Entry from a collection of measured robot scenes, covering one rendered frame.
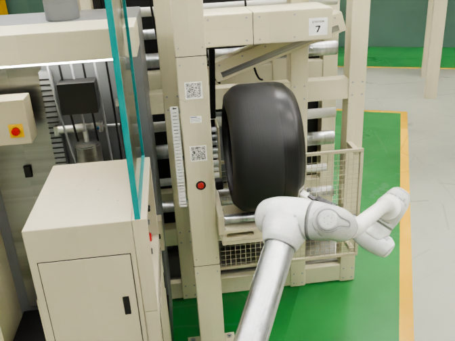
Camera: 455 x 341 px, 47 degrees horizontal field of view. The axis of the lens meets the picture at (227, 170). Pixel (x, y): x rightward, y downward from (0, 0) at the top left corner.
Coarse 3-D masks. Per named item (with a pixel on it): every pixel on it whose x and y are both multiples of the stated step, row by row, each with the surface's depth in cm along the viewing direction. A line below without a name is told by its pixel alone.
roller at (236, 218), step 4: (244, 212) 242; (248, 212) 242; (252, 212) 242; (224, 216) 243; (228, 216) 240; (232, 216) 240; (236, 216) 240; (240, 216) 240; (244, 216) 240; (248, 216) 240; (252, 216) 240; (228, 220) 239; (232, 220) 240; (236, 220) 240; (240, 220) 240; (244, 220) 240; (248, 220) 241; (252, 220) 241
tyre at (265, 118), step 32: (224, 96) 239; (256, 96) 223; (288, 96) 224; (224, 128) 260; (256, 128) 215; (288, 128) 216; (224, 160) 263; (256, 160) 215; (288, 160) 216; (256, 192) 222; (288, 192) 224
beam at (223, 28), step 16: (208, 16) 235; (224, 16) 236; (240, 16) 237; (256, 16) 238; (272, 16) 238; (288, 16) 239; (304, 16) 240; (320, 16) 241; (208, 32) 238; (224, 32) 239; (240, 32) 240; (256, 32) 240; (272, 32) 241; (288, 32) 242; (304, 32) 243
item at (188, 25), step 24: (192, 0) 207; (192, 24) 210; (192, 48) 214; (192, 72) 218; (192, 144) 231; (192, 168) 235; (192, 192) 240; (192, 216) 245; (192, 240) 250; (216, 240) 252; (216, 264) 257; (216, 288) 263; (216, 312) 269; (216, 336) 275
